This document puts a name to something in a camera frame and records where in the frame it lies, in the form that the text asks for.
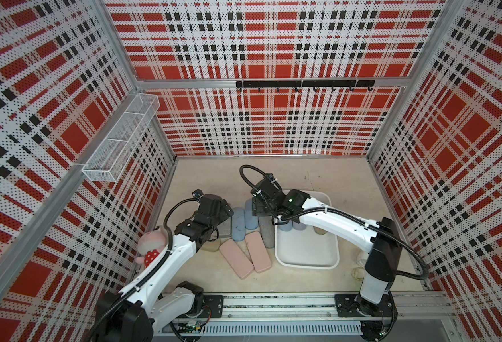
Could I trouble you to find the light blue glasses case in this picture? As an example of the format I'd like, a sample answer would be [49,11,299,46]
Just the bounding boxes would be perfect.
[277,221,293,232]

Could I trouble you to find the beige glasses case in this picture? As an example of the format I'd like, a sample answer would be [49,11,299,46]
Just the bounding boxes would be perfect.
[200,239,221,252]

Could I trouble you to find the brown glasses case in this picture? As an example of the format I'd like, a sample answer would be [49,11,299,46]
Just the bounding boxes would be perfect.
[314,227,327,235]

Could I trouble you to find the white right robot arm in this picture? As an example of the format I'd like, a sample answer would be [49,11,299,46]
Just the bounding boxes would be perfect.
[239,165,429,317]

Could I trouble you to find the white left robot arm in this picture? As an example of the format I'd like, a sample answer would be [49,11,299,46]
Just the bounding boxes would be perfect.
[84,189,234,341]

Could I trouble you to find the grey glasses case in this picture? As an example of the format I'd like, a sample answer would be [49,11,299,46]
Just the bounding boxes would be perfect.
[258,217,275,249]

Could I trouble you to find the white plastic storage tray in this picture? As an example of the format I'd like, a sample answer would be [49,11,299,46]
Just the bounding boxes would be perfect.
[274,190,341,270]

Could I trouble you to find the pink glasses case right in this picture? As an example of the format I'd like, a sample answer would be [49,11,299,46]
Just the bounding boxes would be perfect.
[245,232,272,273]

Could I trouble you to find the pink glasses case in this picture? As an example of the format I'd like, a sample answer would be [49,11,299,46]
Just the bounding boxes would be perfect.
[245,232,272,273]
[220,239,255,279]

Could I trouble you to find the pink glasses case left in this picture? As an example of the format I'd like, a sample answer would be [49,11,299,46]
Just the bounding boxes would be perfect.
[220,239,255,279]

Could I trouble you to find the grey rectangular box case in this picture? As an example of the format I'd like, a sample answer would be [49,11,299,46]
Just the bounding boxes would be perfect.
[217,218,232,239]

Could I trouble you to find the pink plush toy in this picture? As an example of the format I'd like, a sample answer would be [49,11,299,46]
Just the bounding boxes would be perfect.
[135,230,168,267]

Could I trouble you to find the white round tape dispenser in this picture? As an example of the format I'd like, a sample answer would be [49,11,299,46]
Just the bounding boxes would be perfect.
[356,251,369,268]

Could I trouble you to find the rubber band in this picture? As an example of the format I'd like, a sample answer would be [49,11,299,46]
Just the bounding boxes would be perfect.
[351,267,366,281]

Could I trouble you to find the white wire mesh basket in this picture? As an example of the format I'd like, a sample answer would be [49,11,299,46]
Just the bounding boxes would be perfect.
[83,93,159,182]

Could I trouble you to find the black wall hook rail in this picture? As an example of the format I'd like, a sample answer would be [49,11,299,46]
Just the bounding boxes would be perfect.
[235,79,376,90]

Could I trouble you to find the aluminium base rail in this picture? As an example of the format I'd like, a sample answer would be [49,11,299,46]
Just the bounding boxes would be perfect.
[157,292,461,341]

